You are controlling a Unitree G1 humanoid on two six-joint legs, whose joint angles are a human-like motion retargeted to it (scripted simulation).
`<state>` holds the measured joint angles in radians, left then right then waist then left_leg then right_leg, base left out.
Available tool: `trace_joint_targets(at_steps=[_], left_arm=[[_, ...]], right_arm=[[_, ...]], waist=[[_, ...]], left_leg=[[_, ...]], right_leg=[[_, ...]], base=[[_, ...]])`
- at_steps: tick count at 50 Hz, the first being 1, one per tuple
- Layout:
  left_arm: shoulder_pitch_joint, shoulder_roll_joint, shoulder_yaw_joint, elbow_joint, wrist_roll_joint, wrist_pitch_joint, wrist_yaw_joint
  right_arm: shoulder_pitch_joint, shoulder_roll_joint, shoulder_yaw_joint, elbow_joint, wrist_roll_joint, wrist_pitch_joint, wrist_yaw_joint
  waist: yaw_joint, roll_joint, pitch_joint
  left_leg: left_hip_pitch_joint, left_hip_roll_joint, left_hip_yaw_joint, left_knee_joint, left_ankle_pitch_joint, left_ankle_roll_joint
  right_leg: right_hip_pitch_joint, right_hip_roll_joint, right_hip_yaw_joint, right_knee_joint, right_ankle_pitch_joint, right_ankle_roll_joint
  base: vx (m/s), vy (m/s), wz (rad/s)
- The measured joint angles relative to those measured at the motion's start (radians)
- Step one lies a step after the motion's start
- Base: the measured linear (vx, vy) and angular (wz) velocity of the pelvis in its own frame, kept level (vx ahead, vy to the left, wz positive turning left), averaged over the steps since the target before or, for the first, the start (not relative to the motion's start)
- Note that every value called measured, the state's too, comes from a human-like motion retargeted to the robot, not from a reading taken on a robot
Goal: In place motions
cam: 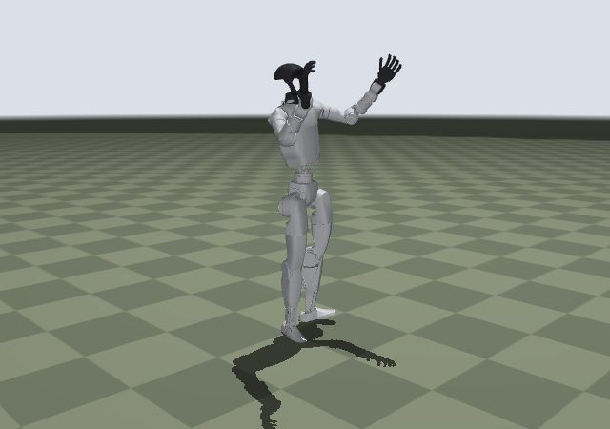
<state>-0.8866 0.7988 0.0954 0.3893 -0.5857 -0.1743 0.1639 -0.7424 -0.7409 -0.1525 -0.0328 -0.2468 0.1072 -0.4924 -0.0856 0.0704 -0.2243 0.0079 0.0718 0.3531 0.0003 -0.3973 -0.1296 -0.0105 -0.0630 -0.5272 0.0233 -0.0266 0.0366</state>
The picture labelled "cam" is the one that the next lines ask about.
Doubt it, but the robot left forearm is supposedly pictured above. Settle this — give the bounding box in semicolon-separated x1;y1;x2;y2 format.
350;82;381;115

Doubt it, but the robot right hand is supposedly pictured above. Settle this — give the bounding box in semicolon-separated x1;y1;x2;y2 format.
298;61;315;109

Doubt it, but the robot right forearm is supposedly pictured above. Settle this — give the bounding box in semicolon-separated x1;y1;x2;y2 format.
277;97;313;142

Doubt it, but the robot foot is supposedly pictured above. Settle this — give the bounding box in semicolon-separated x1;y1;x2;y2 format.
299;307;337;322
281;321;307;342

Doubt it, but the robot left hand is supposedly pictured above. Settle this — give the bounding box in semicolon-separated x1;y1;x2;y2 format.
370;54;402;94

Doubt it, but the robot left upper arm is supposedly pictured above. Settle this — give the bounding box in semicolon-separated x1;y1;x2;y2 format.
313;100;358;125

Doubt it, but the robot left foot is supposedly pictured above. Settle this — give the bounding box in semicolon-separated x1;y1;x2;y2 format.
299;307;337;322

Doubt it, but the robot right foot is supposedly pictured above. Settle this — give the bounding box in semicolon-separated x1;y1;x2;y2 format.
281;321;307;342

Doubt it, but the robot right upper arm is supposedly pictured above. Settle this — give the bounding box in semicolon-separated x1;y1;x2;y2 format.
268;108;297;147

